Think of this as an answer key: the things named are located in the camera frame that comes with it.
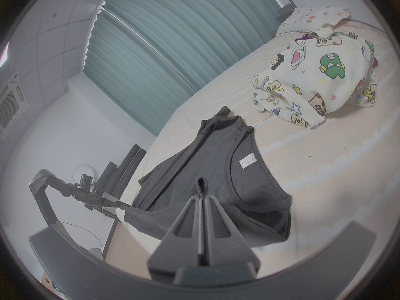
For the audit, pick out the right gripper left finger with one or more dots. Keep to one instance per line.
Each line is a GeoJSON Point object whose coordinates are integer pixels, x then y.
{"type": "Point", "coordinates": [181, 245]}

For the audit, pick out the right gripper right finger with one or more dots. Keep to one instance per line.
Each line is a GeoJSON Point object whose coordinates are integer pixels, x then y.
{"type": "Point", "coordinates": [228, 245]}

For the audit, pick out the black T-shirt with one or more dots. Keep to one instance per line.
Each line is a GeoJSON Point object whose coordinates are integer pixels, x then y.
{"type": "Point", "coordinates": [218, 173]}

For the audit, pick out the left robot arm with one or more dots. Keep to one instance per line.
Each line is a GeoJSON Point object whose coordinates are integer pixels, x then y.
{"type": "Point", "coordinates": [42, 195]}

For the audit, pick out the bed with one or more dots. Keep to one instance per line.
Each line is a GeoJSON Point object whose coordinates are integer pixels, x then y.
{"type": "Point", "coordinates": [328, 167]}

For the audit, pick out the black chest of drawers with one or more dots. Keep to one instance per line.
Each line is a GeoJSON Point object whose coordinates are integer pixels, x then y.
{"type": "Point", "coordinates": [131, 161]}

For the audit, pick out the white printed pyjama garment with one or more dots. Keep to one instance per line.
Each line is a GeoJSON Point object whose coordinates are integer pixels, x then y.
{"type": "Point", "coordinates": [318, 80]}

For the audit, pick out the ceiling air vent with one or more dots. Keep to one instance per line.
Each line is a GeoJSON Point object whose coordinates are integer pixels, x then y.
{"type": "Point", "coordinates": [12, 105]}

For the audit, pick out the grey bedside table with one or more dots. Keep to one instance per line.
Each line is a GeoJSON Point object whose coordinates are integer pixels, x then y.
{"type": "Point", "coordinates": [284, 11]}

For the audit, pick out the white printed pillow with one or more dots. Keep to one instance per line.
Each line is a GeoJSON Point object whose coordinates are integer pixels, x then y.
{"type": "Point", "coordinates": [312, 19]}

